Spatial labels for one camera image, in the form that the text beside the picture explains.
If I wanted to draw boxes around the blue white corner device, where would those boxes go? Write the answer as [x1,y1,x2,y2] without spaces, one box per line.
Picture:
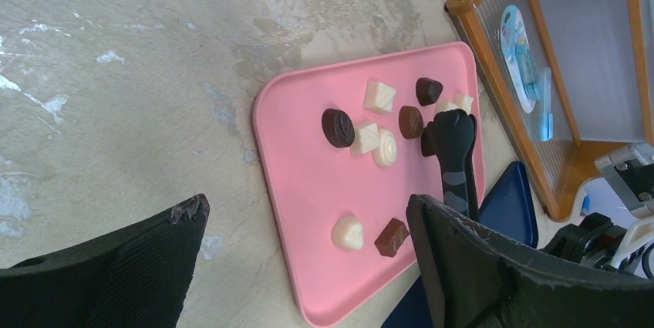
[580,194,591,217]

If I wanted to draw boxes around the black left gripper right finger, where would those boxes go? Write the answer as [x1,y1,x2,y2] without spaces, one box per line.
[406,194,653,327]

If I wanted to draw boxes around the white chocolate piece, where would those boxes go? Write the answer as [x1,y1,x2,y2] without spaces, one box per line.
[372,128,398,167]
[350,120,380,155]
[331,215,365,250]
[435,101,459,114]
[362,79,396,114]
[453,93,474,114]

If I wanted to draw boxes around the dark oval chocolate piece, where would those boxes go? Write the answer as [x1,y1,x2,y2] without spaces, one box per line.
[321,108,355,148]

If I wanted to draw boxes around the dark rectangular chocolate piece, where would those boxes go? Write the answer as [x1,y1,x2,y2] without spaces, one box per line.
[374,218,410,258]

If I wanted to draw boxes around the light blue small tube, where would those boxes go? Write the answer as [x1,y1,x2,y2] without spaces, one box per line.
[538,67,554,142]

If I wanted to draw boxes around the wooden shelf rack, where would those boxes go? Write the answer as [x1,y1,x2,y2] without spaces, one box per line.
[446,0,653,221]

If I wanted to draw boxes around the pink plastic tray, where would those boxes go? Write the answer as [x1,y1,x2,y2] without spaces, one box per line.
[253,42,478,327]

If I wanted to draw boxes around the black handled metal tongs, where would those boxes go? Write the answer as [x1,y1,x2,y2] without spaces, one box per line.
[424,109,479,221]

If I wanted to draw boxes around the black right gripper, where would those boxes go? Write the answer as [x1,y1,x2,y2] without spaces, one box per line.
[541,212,629,270]

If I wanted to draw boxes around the dark blue tin lid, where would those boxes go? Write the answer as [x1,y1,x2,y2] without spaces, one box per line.
[382,161,538,327]

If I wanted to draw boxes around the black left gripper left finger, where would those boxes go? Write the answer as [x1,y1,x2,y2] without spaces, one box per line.
[1,194,210,327]

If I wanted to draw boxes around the light blue oval package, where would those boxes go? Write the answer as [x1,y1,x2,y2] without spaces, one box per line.
[498,5,539,113]

